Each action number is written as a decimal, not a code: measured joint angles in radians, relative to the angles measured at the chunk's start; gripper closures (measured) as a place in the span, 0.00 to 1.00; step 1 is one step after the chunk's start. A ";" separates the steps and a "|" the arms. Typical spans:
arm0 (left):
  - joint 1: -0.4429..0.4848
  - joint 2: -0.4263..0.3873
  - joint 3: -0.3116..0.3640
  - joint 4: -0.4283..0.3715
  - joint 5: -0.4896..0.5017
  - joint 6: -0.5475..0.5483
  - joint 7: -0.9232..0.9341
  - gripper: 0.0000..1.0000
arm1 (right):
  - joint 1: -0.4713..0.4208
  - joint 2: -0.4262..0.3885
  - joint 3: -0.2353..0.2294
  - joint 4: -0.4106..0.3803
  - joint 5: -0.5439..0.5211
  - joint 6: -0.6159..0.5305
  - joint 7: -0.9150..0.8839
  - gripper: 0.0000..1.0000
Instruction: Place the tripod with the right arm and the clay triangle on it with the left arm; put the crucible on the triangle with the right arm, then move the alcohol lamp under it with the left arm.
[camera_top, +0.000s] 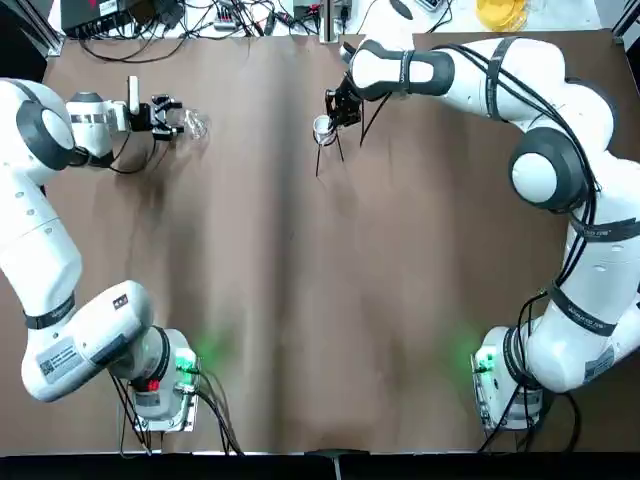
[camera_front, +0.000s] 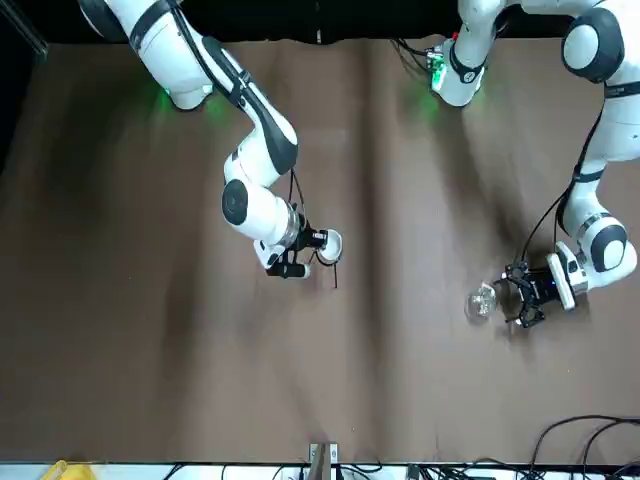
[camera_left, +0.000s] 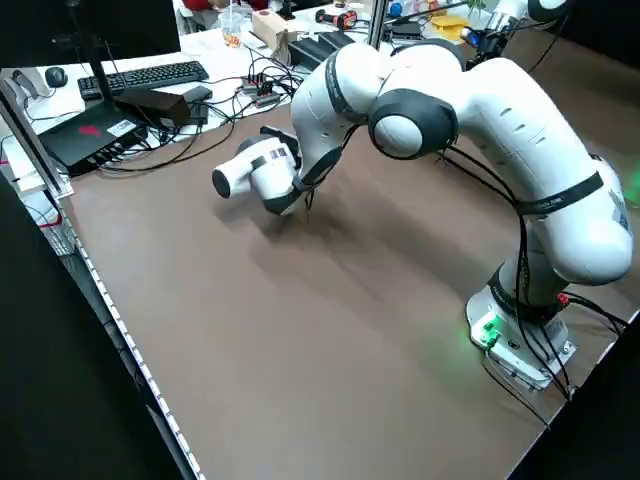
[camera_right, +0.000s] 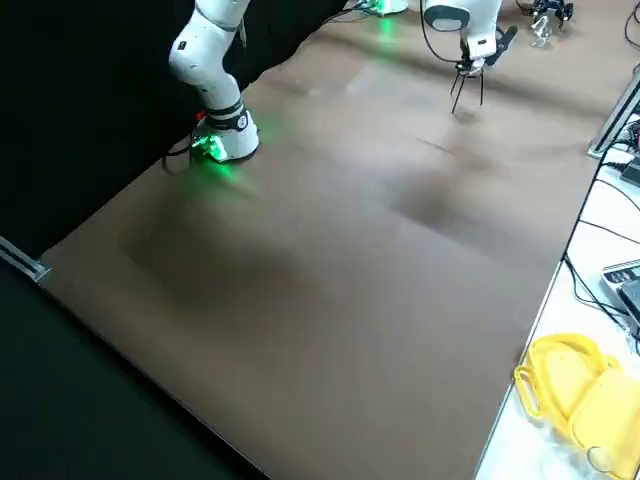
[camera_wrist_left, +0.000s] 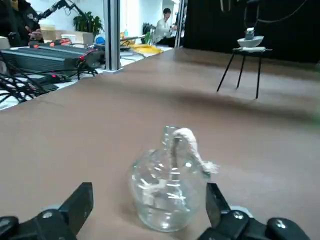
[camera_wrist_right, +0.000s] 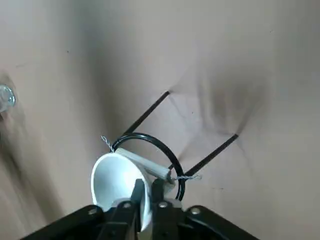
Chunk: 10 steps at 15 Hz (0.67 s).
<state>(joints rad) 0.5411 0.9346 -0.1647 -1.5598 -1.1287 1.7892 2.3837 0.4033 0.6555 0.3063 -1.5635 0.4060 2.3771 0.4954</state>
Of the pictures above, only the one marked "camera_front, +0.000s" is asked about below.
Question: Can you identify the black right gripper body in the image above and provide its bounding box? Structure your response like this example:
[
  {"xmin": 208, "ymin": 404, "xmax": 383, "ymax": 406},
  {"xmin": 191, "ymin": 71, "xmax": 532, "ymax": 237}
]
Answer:
[{"xmin": 297, "ymin": 226, "xmax": 330, "ymax": 252}]

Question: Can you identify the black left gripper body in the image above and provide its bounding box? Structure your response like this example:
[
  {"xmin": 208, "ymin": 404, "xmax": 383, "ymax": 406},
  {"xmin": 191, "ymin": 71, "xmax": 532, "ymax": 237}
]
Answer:
[{"xmin": 524, "ymin": 272, "xmax": 556, "ymax": 314}]

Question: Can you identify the white porcelain crucible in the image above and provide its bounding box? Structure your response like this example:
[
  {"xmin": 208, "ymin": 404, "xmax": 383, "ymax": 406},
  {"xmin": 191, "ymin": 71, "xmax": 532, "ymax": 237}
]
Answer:
[{"xmin": 318, "ymin": 230, "xmax": 345, "ymax": 266}]

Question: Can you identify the yellow bag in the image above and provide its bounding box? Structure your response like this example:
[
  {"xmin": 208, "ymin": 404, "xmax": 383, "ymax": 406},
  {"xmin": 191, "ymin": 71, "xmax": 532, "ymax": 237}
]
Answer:
[{"xmin": 43, "ymin": 459, "xmax": 95, "ymax": 480}]

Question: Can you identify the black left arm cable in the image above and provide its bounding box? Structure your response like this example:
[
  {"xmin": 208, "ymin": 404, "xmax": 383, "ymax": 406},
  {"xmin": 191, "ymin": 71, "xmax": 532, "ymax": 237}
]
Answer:
[{"xmin": 521, "ymin": 99, "xmax": 604, "ymax": 271}]

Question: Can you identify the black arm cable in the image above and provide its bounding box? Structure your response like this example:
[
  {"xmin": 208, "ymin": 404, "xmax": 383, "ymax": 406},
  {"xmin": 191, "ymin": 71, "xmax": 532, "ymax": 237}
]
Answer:
[
  {"xmin": 167, "ymin": 0, "xmax": 309, "ymax": 229},
  {"xmin": 521, "ymin": 99, "xmax": 604, "ymax": 271}
]

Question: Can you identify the black desk cable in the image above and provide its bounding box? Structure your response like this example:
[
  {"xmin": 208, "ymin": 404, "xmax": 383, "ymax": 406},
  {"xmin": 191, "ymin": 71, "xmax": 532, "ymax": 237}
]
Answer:
[
  {"xmin": 529, "ymin": 412, "xmax": 640, "ymax": 474},
  {"xmin": 581, "ymin": 421, "xmax": 640, "ymax": 472}
]

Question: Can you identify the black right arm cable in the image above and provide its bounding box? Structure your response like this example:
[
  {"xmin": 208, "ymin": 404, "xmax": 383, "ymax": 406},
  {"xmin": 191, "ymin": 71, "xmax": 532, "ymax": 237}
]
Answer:
[{"xmin": 167, "ymin": 0, "xmax": 309, "ymax": 229}]

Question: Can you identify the aluminium camera post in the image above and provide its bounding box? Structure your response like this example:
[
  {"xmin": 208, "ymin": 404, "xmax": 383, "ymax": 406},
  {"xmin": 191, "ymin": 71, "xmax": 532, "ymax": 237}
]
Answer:
[{"xmin": 308, "ymin": 441, "xmax": 340, "ymax": 480}]

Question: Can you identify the dark corner rail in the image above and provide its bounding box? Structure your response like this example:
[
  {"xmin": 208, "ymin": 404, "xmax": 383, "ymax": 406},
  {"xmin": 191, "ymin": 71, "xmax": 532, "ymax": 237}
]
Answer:
[{"xmin": 0, "ymin": 0, "xmax": 50, "ymax": 57}]

